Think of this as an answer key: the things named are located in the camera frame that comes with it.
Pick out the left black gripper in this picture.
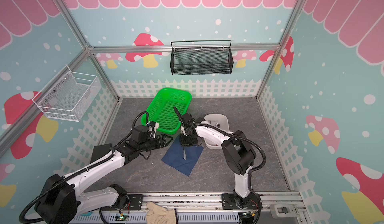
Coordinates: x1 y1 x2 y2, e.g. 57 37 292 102
138 134 174 153

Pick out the dark blue paper napkin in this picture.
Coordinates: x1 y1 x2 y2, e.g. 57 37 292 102
162 137 204 177

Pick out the green plastic basket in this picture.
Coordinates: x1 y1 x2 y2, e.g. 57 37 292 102
147 88 192 135

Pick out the white plastic tub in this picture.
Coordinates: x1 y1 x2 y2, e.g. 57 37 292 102
204 114 230 150

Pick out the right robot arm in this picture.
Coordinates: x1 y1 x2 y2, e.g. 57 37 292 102
175 110 266 211

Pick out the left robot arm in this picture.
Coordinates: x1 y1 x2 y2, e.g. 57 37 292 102
19 134 173 224

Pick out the black flat pad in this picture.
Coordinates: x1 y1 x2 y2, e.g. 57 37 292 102
90 144 112 164

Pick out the beige work glove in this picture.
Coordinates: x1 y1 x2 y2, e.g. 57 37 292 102
146 202 179 224

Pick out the grey latch plate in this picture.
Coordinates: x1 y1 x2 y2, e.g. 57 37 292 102
270 204 299 219

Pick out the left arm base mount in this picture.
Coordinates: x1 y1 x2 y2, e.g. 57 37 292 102
101 194 144 211

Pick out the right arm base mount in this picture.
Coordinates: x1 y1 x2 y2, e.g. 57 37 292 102
221 193 263 211

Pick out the black mesh wall basket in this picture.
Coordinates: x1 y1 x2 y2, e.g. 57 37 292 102
170 40 234 76

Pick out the white wire wall basket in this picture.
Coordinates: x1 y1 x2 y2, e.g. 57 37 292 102
32 66 102 122

